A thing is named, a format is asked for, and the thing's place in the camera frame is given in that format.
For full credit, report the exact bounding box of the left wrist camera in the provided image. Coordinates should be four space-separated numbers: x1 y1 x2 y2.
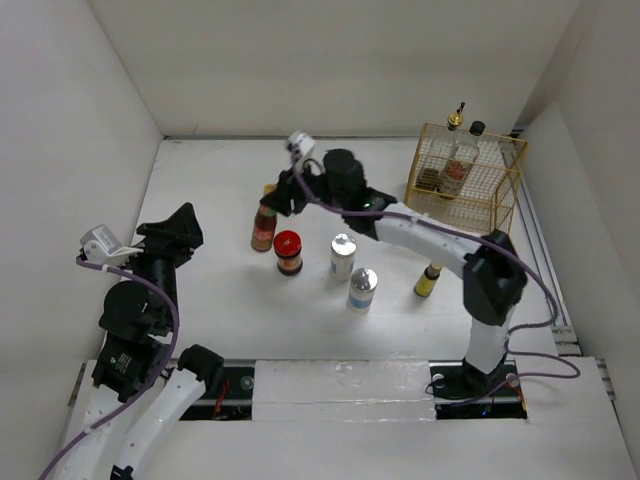
80 224 143 267

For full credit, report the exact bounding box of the silver lid shaker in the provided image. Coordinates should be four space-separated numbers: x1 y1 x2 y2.
330 233 357 282
347 268 378 314

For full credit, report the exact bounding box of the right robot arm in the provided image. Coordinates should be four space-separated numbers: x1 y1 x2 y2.
260 143 527 399

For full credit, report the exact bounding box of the glass cruet gold spout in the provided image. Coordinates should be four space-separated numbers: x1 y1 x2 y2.
417 102 466 191

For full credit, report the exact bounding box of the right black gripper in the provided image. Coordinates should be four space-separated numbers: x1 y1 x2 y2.
260 156 348 216

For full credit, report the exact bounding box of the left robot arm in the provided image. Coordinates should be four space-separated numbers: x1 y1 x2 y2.
40 203 224 479

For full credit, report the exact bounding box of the small yellow label bottle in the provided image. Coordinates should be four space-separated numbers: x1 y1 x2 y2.
414 263 442 298

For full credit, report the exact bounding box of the black mounting rail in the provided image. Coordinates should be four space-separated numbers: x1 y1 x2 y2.
180 362 528 421

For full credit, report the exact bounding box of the red lid sauce jar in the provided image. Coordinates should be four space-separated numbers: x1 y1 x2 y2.
273 230 303 276

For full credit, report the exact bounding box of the gold wire basket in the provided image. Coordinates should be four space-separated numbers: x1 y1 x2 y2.
404 123 528 235

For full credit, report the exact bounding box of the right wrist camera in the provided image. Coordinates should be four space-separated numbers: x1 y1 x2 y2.
285 131 316 172

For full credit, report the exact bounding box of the small red sauce bottle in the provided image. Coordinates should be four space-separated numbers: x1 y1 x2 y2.
250 204 277 252

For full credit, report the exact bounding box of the silver lid shaker rear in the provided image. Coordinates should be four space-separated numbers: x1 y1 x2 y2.
330 233 357 282

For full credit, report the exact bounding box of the silver lid shaker front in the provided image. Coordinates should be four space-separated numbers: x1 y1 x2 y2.
347 268 378 314

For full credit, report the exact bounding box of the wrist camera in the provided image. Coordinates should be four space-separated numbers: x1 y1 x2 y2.
80 224 143 267
285 131 316 172

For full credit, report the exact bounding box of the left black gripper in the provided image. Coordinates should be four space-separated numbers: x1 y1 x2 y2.
115 201 204 327

